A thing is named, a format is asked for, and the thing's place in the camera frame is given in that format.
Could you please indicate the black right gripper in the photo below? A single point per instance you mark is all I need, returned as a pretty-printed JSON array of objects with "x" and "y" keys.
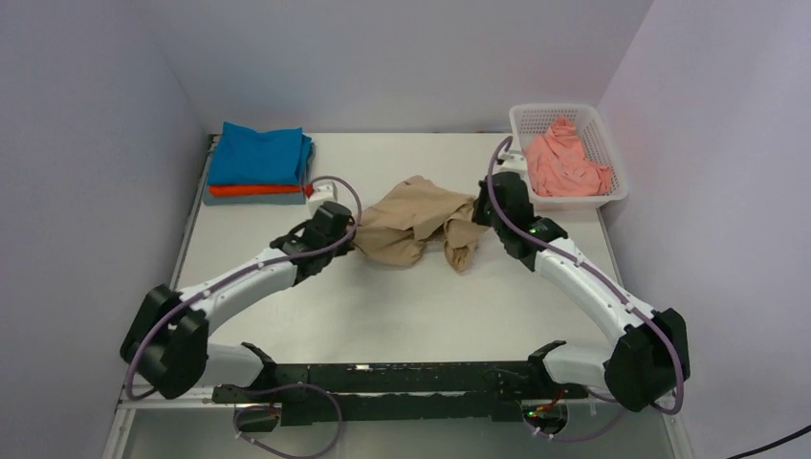
[{"x": 477, "y": 213}]

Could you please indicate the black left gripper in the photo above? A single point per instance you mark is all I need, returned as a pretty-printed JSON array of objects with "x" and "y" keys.
[{"x": 343, "y": 249}]

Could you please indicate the beige t shirt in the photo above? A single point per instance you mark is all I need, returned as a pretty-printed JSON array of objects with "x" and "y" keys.
[{"x": 396, "y": 230}]

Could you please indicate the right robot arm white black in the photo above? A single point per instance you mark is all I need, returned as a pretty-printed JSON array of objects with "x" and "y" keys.
[{"x": 649, "y": 358}]

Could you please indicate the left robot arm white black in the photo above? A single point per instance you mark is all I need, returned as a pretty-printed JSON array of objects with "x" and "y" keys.
[{"x": 168, "y": 343}]

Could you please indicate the pink t shirt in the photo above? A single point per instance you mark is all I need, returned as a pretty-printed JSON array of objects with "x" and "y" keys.
[{"x": 558, "y": 165}]

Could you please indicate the folded orange t shirt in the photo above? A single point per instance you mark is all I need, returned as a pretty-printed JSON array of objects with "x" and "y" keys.
[{"x": 247, "y": 190}]

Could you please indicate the white plastic laundry basket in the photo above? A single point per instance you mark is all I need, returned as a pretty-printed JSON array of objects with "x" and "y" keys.
[{"x": 531, "y": 119}]

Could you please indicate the folded blue t shirt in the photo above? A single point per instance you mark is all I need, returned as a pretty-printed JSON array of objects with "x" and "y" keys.
[{"x": 245, "y": 157}]

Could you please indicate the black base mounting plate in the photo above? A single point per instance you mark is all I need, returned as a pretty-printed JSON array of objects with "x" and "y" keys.
[{"x": 499, "y": 391}]

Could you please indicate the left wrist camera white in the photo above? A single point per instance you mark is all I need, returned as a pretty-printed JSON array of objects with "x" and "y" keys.
[{"x": 320, "y": 193}]

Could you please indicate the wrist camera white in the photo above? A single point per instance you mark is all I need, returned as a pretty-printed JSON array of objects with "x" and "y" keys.
[
  {"x": 512, "y": 161},
  {"x": 320, "y": 193}
]

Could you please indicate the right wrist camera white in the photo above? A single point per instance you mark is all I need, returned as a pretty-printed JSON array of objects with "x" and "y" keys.
[{"x": 512, "y": 161}]

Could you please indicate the aluminium frame rail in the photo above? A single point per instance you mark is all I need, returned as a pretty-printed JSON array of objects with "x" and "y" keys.
[{"x": 196, "y": 428}]

